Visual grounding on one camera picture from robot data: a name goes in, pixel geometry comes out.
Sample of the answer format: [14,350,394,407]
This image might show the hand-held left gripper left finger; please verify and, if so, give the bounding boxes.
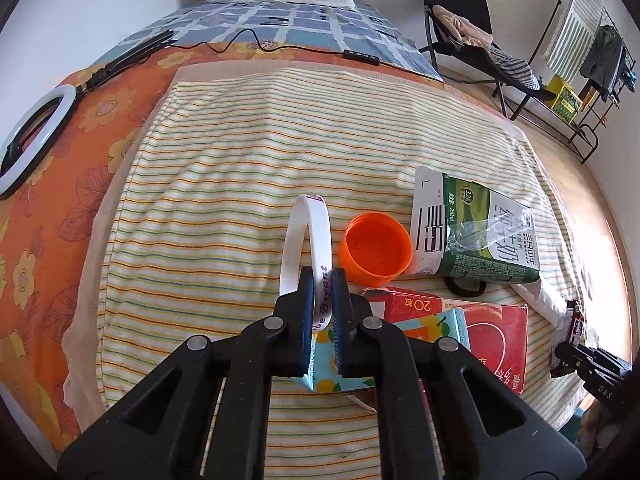
[57,266,317,480]

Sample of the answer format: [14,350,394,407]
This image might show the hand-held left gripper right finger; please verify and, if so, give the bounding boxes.
[330,267,588,480]

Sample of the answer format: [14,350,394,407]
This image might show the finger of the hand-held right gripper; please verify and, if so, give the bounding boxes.
[556,341,601,376]

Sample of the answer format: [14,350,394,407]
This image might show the dark snack wrapper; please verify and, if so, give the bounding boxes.
[550,300,587,378]

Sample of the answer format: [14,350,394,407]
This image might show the red cardboard box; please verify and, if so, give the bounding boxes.
[361,286,529,411]

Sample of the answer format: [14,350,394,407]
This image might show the white rubber wristband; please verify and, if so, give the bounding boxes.
[278,193,333,333]

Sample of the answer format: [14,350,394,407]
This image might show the light blue juice carton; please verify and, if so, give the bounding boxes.
[300,307,472,394]

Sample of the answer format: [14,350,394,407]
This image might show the green and white milk carton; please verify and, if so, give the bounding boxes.
[409,166,543,286]

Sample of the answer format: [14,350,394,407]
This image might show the orange plastic cup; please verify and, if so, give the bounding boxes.
[339,212,414,288]

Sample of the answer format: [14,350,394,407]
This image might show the striped towel blanket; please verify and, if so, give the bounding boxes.
[65,62,601,480]

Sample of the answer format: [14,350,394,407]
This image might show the black metal drying rack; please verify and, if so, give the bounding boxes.
[505,0,640,163]

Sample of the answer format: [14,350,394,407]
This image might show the yellow plastic crate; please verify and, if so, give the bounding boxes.
[547,74,583,122]

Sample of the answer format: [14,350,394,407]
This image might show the orange floral bedsheet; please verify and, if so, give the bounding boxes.
[0,42,526,456]

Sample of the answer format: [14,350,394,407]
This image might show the teal hanging cloth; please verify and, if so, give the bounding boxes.
[620,55,639,93]

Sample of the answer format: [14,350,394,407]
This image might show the blue plaid bedsheet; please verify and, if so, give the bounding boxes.
[102,0,443,83]

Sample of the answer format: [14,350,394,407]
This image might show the striped clothing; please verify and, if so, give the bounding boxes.
[487,45,543,92]

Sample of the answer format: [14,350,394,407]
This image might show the dark hanging jacket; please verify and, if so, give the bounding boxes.
[580,24,626,96]

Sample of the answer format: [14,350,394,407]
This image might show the beige clothing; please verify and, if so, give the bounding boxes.
[432,4,493,46]

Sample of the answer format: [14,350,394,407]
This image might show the green striped hanging towel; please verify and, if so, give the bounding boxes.
[544,0,606,78]

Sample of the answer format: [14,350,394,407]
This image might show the black hair tie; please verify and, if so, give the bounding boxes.
[444,276,487,297]

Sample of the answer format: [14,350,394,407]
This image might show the black cable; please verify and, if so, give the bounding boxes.
[165,29,346,56]

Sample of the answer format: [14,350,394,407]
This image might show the black ring light stand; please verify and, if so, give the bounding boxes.
[75,30,176,93]

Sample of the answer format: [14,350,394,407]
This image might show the white ring light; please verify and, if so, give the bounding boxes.
[0,84,78,198]

